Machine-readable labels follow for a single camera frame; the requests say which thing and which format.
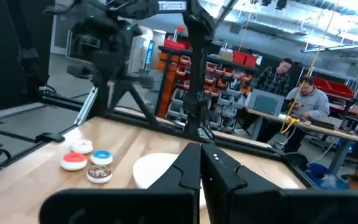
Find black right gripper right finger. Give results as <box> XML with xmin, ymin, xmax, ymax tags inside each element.
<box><xmin>200</xmin><ymin>142</ymin><xmax>282</xmax><ymax>192</ymax></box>

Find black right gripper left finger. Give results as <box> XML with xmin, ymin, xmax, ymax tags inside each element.
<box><xmin>147</xmin><ymin>142</ymin><xmax>202</xmax><ymax>192</ymax></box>

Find small white sprinkle donut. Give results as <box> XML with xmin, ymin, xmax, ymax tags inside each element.
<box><xmin>71</xmin><ymin>139</ymin><xmax>94</xmax><ymax>155</ymax></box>

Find small blue frosted donut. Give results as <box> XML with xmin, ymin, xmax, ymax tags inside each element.
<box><xmin>89</xmin><ymin>150</ymin><xmax>114</xmax><ymax>166</ymax></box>

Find small red frosted donut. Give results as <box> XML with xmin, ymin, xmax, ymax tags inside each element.
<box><xmin>60</xmin><ymin>152</ymin><xmax>88</xmax><ymax>171</ymax></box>

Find white round plate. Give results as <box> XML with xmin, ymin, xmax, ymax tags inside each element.
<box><xmin>132</xmin><ymin>152</ymin><xmax>208</xmax><ymax>210</ymax></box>

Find silver metal bar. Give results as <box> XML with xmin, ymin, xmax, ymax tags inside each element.
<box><xmin>74</xmin><ymin>86</ymin><xmax>99</xmax><ymax>126</ymax></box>

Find red storage bin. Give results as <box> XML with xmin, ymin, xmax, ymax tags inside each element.
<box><xmin>232</xmin><ymin>50</ymin><xmax>259</xmax><ymax>68</ymax></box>
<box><xmin>163</xmin><ymin>37</ymin><xmax>192</xmax><ymax>51</ymax></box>

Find black office chair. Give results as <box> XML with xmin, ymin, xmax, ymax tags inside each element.
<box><xmin>283</xmin><ymin>152</ymin><xmax>310</xmax><ymax>174</ymax></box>

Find grey equipment case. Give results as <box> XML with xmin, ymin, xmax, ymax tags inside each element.
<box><xmin>247</xmin><ymin>89</ymin><xmax>286</xmax><ymax>116</ymax></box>

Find orange parts bin rack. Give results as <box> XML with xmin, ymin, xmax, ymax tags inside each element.
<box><xmin>155</xmin><ymin>46</ymin><xmax>258</xmax><ymax>133</ymax></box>

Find small chocolate sprinkle donut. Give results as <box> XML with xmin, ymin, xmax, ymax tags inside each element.
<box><xmin>86</xmin><ymin>164</ymin><xmax>113</xmax><ymax>184</ymax></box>

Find blue bag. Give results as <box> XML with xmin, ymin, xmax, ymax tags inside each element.
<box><xmin>305</xmin><ymin>162</ymin><xmax>351</xmax><ymax>190</ymax></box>

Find person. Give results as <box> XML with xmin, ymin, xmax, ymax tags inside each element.
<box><xmin>283</xmin><ymin>76</ymin><xmax>331</xmax><ymax>154</ymax></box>
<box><xmin>255</xmin><ymin>58</ymin><xmax>293</xmax><ymax>97</ymax></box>

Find long wooden workbench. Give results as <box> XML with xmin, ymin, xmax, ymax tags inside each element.
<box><xmin>244</xmin><ymin>107</ymin><xmax>358</xmax><ymax>175</ymax></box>

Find red shelf bins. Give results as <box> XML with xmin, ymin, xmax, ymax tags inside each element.
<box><xmin>311</xmin><ymin>76</ymin><xmax>356</xmax><ymax>101</ymax></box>

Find black frame bracket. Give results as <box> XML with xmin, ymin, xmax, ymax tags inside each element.
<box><xmin>35</xmin><ymin>133</ymin><xmax>65</xmax><ymax>144</ymax></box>

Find yellow hanging cable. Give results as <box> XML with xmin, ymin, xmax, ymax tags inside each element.
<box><xmin>279</xmin><ymin>0</ymin><xmax>340</xmax><ymax>135</ymax></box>

